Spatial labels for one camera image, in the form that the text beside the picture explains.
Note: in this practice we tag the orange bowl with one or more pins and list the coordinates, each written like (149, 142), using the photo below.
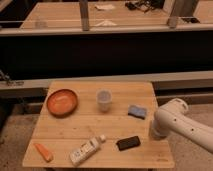
(62, 102)

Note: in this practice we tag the folded white paper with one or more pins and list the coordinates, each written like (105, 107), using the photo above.
(105, 23)

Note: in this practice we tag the blue sponge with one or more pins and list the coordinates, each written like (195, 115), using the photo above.
(136, 111)

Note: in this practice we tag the clear plastic cup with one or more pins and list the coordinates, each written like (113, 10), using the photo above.
(104, 99)

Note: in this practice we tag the white paper sheet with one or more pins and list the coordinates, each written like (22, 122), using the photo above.
(105, 7)

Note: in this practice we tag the small wooden table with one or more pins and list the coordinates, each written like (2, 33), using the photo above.
(61, 136)

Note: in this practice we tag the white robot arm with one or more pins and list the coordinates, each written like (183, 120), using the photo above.
(171, 117)

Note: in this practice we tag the grey metal post right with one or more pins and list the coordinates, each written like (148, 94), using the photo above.
(183, 9)

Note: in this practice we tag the white labelled bottle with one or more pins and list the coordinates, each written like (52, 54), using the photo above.
(86, 150)

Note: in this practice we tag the metal clamp on rail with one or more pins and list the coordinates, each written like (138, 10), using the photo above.
(8, 81)

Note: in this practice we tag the orange carrot piece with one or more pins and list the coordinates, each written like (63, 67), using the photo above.
(44, 152)

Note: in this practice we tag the black eraser block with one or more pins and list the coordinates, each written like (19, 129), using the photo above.
(128, 143)

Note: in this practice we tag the grey metal post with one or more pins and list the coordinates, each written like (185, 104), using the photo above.
(183, 9)
(84, 13)

